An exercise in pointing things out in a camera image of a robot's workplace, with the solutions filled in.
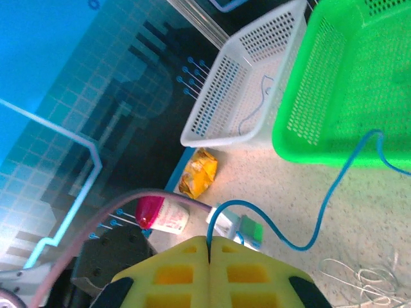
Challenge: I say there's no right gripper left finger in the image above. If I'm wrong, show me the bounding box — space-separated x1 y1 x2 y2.
91 235 209 308

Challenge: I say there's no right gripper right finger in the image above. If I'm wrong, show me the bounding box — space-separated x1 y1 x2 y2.
209 236 333 308

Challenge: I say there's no thin white cable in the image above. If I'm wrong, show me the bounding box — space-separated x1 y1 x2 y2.
319 257 399 308
354 250 411 308

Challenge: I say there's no thin blue cable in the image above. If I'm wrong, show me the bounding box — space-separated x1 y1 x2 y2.
207 129 411 254
238 74 274 135

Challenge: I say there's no pink lidded cup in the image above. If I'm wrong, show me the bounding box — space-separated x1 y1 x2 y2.
134 196 189 237

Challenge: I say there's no yellow snack bag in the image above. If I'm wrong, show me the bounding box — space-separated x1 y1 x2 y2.
178 148 219 199

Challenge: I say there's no white perforated plastic basket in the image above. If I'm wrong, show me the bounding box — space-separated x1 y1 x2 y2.
179 0 309 151

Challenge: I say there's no green perforated plastic basket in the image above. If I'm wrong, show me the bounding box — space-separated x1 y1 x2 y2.
272 0 411 169

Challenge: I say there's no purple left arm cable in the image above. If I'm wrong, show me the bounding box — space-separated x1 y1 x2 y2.
0 189 214 308

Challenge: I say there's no aluminium frame post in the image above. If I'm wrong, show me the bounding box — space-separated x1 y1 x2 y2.
166 0 234 51

